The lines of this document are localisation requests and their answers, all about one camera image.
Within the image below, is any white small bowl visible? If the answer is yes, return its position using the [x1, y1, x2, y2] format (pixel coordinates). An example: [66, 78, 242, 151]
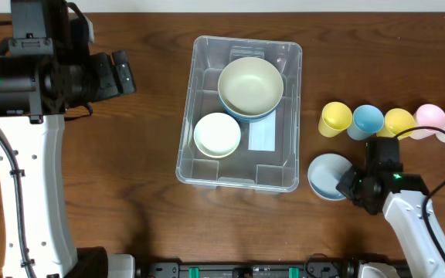
[193, 113, 241, 158]

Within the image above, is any beige bowl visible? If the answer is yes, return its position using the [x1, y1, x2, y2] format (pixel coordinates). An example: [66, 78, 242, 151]
[218, 57, 284, 117]

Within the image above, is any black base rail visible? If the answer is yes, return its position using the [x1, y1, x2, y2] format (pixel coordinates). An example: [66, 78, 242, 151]
[108, 253, 413, 278]

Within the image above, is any light blue cup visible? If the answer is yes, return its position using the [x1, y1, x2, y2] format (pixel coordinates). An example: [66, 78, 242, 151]
[347, 104, 384, 141]

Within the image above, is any white label in container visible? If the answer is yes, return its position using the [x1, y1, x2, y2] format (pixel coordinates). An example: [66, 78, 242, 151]
[248, 111, 276, 151]

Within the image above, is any clear plastic storage container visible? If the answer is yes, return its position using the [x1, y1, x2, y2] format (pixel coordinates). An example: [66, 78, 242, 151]
[175, 36, 303, 194]

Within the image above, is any light blue small bowl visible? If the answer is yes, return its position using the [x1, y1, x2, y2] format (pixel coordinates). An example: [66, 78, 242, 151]
[307, 153, 352, 201]

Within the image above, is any dark blue bowl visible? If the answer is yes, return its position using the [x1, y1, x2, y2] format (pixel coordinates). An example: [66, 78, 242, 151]
[218, 97, 281, 122]

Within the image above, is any yellow cup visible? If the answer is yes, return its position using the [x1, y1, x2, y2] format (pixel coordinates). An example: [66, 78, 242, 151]
[376, 108, 416, 137]
[318, 102, 353, 137]

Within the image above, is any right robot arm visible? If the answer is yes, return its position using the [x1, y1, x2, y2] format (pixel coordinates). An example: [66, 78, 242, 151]
[336, 137, 445, 277]

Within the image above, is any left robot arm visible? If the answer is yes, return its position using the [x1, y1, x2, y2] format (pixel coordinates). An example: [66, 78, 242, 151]
[0, 0, 136, 277]

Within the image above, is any pink cup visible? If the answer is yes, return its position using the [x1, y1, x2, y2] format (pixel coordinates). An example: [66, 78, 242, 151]
[410, 104, 445, 140]

